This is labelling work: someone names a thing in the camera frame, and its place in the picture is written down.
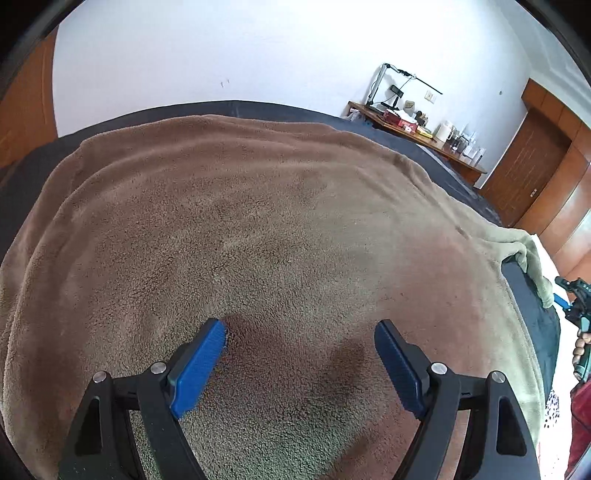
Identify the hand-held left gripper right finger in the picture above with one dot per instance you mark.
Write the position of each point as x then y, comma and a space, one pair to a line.
399, 369

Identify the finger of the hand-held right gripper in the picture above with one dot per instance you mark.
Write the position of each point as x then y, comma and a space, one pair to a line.
564, 282
562, 300

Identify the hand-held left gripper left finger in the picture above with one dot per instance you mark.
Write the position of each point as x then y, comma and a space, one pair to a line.
198, 369

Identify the brown fleece garment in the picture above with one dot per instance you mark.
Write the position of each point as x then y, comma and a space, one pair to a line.
277, 240

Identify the person's right forearm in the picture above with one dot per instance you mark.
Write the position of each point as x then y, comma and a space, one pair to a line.
581, 424

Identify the person's right hand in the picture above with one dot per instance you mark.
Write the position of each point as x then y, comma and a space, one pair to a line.
582, 350

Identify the dark bed sheet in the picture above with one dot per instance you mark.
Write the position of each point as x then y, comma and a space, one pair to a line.
535, 332

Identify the wooden wardrobe doors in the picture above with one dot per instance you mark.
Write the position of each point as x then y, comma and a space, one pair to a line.
570, 207

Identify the white spotted cloth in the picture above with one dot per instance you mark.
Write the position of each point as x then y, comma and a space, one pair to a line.
552, 410

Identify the plain wooden door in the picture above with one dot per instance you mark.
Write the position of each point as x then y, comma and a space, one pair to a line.
521, 175

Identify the wooden desk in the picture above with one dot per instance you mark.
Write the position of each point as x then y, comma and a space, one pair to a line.
466, 173

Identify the white jug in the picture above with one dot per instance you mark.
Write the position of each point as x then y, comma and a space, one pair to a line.
444, 131

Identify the red box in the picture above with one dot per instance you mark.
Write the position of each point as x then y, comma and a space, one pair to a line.
399, 121

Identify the black desk lamp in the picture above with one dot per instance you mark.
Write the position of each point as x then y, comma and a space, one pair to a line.
376, 83

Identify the wooden door with knob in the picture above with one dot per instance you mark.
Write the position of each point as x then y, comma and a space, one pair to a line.
27, 101

